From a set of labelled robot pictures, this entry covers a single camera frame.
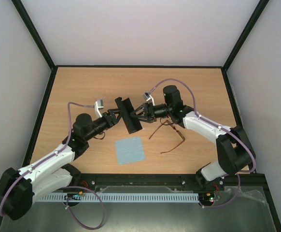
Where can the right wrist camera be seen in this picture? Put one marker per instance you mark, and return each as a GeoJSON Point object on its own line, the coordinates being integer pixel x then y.
{"type": "Point", "coordinates": [148, 98]}

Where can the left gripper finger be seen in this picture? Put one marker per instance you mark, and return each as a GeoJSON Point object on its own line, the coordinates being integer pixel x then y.
{"type": "Point", "coordinates": [114, 112]}
{"type": "Point", "coordinates": [113, 120]}

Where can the black mounting rail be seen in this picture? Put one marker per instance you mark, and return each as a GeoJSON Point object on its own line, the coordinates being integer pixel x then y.
{"type": "Point", "coordinates": [184, 182]}

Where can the brown sunglasses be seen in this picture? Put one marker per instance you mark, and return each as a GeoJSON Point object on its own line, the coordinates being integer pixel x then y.
{"type": "Point", "coordinates": [168, 137]}

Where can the black aluminium frame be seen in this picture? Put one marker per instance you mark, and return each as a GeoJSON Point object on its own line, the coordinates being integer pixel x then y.
{"type": "Point", "coordinates": [239, 43]}

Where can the metal plate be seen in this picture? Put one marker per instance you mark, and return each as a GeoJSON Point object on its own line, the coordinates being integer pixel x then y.
{"type": "Point", "coordinates": [244, 210]}

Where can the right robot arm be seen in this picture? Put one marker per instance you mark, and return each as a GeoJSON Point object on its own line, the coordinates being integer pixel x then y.
{"type": "Point", "coordinates": [234, 150]}

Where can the light blue cable duct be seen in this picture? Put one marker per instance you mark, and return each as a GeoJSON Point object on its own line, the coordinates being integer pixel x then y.
{"type": "Point", "coordinates": [123, 198]}

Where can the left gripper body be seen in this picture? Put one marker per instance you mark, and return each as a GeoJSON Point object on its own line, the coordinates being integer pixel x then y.
{"type": "Point", "coordinates": [107, 123]}

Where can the blue cleaning cloth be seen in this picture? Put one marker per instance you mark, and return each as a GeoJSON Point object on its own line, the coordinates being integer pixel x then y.
{"type": "Point", "coordinates": [129, 150]}

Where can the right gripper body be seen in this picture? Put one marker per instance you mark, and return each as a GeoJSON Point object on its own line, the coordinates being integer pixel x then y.
{"type": "Point", "coordinates": [150, 111]}

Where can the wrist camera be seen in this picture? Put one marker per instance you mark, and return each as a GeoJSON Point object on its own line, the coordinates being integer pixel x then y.
{"type": "Point", "coordinates": [148, 98]}
{"type": "Point", "coordinates": [98, 106]}

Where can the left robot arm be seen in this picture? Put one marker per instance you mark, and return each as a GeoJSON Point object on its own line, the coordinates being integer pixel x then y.
{"type": "Point", "coordinates": [19, 188]}

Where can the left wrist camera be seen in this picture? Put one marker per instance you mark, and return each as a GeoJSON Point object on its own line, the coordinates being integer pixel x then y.
{"type": "Point", "coordinates": [98, 106]}

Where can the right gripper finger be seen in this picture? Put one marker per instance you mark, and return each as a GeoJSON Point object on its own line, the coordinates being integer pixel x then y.
{"type": "Point", "coordinates": [142, 118]}
{"type": "Point", "coordinates": [141, 110]}

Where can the black glasses case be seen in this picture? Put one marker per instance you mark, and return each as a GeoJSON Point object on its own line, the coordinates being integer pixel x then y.
{"type": "Point", "coordinates": [125, 107]}

